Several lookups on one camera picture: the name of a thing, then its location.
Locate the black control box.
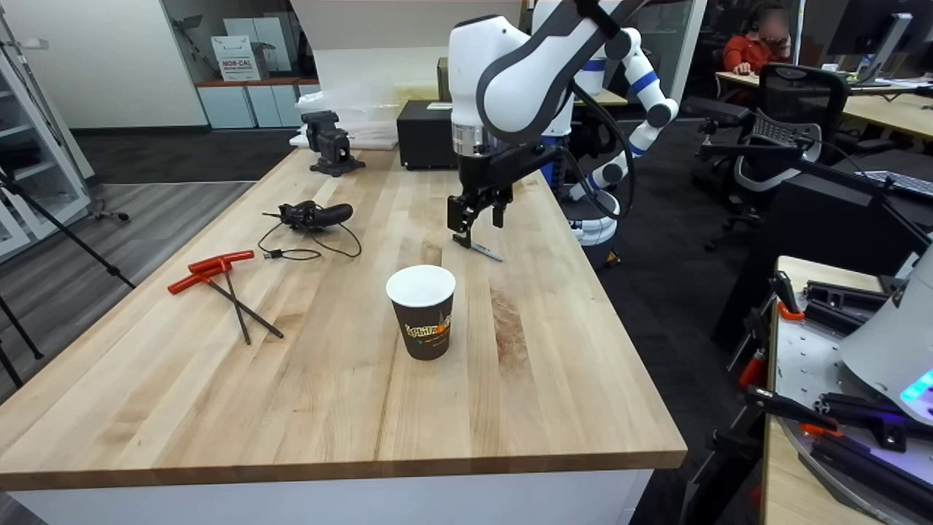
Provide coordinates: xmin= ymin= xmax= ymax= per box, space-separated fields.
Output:
xmin=395 ymin=99 xmax=457 ymax=170

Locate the black bench vise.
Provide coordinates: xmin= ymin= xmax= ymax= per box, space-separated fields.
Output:
xmin=304 ymin=112 xmax=360 ymax=176

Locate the thin black cable loop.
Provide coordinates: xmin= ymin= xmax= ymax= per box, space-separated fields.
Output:
xmin=255 ymin=218 xmax=368 ymax=266

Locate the brown paper coffee cup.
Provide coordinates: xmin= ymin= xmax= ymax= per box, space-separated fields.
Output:
xmin=384 ymin=266 xmax=457 ymax=361

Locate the red handled T wrench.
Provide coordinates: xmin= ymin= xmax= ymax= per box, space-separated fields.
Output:
xmin=187 ymin=250 xmax=253 ymax=344

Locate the wooden side workbench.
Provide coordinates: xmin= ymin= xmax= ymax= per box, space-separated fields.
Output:
xmin=755 ymin=253 xmax=933 ymax=525

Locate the black office chair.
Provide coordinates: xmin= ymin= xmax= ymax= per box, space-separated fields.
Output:
xmin=693 ymin=65 xmax=847 ymax=231

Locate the black handheld controller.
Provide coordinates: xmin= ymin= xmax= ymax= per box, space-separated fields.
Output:
xmin=280 ymin=201 xmax=352 ymax=234

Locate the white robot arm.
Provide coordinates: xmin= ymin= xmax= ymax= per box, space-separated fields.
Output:
xmin=446 ymin=0 xmax=680 ymax=248

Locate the person in red shirt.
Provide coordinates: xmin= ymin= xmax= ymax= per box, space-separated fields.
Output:
xmin=719 ymin=5 xmax=793 ymax=77

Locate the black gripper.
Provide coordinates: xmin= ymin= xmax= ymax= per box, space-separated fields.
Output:
xmin=446 ymin=145 xmax=544 ymax=248

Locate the black camera tripod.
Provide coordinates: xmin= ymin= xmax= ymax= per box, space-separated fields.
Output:
xmin=0 ymin=170 xmax=137 ymax=288

